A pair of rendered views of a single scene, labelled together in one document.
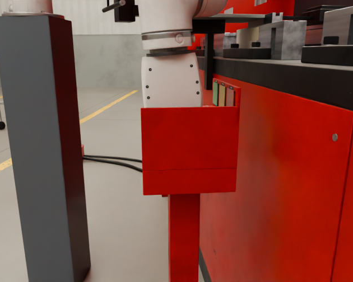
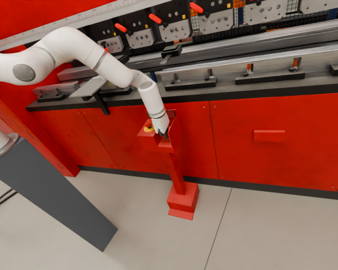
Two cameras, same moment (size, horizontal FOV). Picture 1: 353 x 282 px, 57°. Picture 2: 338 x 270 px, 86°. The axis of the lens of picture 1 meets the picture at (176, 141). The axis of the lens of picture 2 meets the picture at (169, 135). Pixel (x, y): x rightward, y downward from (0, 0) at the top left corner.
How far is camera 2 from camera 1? 0.79 m
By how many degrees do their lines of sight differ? 52
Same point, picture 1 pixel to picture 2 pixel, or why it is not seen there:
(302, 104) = (187, 103)
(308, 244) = (203, 130)
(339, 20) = (168, 75)
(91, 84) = not seen: outside the picture
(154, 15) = (160, 106)
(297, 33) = not seen: hidden behind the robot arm
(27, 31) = (17, 155)
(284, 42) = not seen: hidden behind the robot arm
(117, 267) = (112, 208)
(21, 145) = (57, 208)
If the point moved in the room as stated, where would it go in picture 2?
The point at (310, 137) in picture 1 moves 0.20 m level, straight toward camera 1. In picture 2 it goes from (194, 109) to (223, 119)
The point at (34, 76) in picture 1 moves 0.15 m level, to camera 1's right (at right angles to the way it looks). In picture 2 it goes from (39, 173) to (63, 151)
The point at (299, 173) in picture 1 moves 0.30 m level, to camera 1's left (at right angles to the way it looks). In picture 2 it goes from (192, 118) to (174, 154)
